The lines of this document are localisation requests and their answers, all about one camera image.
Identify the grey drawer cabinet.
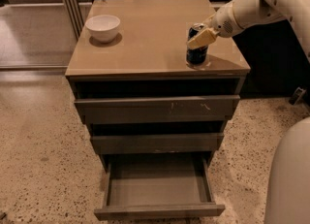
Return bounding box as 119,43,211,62
65,0,251,171

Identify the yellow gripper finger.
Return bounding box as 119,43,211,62
202,16,213,28
187,27,218,49

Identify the blue pepsi can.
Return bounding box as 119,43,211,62
186,23,208,65

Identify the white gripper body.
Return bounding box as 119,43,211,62
211,2,243,38

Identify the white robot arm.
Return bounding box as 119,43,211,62
187,0,310,224

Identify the top grey drawer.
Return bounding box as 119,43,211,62
75,95,240,124

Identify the white ceramic bowl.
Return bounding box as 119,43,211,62
85,15,120,43

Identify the bottom grey open drawer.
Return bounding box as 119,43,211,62
94,152,225,220

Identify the middle grey drawer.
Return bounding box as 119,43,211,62
91,133,224,154

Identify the small dark floor bracket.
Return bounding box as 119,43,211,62
289,87,306,105

